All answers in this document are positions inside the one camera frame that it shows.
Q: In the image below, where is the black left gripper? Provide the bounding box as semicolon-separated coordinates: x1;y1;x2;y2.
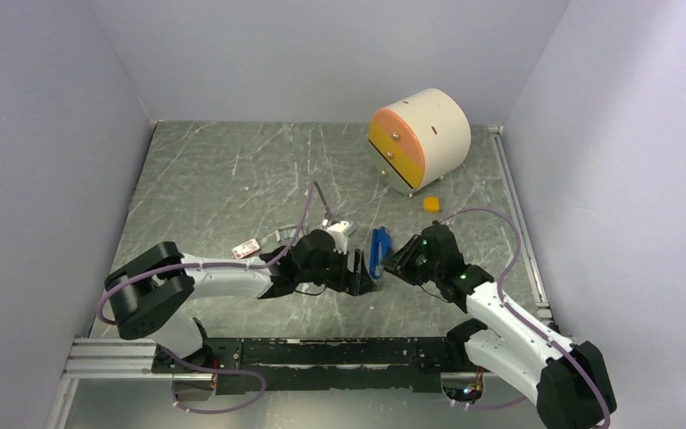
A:
298;242;376;294

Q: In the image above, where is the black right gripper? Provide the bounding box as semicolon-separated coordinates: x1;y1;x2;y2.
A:
381;233;442;285

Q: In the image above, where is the red white staple box sleeve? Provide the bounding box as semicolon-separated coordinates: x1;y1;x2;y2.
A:
231;239;261;259

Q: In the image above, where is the light blue white stapler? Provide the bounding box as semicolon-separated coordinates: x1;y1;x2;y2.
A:
321;219;356;239

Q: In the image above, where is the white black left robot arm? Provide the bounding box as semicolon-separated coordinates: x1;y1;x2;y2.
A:
96;228;375;372

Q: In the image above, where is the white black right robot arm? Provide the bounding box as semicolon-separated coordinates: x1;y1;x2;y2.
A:
381;223;617;428

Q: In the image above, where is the yellow eraser block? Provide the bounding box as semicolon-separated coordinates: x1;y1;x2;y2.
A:
422;197;441;213

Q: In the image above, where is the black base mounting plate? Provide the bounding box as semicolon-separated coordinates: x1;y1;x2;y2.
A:
151;336;505;397

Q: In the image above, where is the cream round drawer cabinet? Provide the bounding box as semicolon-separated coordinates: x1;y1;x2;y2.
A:
368;88;472;197

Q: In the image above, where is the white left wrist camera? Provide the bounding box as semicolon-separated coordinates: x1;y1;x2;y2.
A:
322;221;356;254

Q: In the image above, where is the aluminium frame rail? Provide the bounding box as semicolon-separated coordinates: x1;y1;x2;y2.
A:
63;337;474;380

